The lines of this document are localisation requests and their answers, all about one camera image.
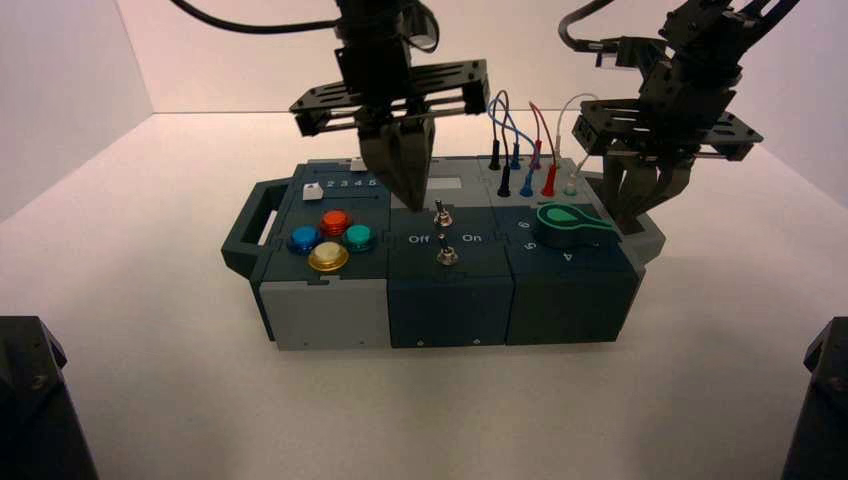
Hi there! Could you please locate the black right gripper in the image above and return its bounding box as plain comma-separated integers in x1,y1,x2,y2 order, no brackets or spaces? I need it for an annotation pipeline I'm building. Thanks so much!
572,56,764,234

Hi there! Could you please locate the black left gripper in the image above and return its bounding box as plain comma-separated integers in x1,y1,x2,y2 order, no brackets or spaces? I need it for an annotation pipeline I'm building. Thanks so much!
289,33,490,213

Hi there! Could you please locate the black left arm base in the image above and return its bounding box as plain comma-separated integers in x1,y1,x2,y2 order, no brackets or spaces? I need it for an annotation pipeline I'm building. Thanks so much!
0,315,101,480

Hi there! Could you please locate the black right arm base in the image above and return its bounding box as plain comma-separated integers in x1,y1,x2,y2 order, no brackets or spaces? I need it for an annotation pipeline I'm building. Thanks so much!
781,316,848,480

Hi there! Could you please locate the green rotary knob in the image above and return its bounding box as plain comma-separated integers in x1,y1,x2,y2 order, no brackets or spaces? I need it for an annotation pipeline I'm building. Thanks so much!
535,203,622,250

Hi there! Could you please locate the teal round push button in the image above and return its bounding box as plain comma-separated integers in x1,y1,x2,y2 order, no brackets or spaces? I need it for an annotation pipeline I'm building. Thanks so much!
343,224,378,254

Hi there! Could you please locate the orange round push button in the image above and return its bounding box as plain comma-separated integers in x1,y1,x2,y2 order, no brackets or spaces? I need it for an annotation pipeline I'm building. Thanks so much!
319,210,354,238

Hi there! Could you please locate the yellow round push button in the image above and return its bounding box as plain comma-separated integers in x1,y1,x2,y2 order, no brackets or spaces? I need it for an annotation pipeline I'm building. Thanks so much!
307,241,350,274

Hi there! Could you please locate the blue round push button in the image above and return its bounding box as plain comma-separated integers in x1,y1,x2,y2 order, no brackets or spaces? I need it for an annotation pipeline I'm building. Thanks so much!
288,225,324,256

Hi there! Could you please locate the dark teal grey control box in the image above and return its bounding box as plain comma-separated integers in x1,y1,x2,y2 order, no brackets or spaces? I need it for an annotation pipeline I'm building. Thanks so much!
220,156,666,351

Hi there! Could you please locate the white jumper cable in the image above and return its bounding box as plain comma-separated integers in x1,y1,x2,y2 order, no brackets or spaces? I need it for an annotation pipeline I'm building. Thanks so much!
555,92,601,197

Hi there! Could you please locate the red jumper cable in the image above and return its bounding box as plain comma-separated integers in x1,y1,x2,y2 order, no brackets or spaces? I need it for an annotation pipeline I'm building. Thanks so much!
527,101,559,198

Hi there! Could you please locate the black jumper cable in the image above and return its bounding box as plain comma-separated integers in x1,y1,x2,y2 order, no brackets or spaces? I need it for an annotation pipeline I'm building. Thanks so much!
488,89,513,199

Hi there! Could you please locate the blue jumper cable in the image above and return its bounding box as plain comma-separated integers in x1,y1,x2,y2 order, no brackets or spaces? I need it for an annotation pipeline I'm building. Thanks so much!
486,97,537,199

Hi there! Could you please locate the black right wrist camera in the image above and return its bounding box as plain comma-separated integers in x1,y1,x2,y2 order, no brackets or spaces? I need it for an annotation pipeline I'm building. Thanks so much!
594,36,668,72

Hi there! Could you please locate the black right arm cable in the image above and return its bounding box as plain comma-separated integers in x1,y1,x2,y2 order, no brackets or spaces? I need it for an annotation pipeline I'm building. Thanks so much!
558,0,614,52

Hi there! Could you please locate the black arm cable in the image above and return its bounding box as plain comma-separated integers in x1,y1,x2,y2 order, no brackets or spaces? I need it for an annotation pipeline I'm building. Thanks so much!
168,0,342,35
558,0,614,52

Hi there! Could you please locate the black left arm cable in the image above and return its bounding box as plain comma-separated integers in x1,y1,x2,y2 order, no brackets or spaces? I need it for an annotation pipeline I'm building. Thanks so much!
168,0,342,35

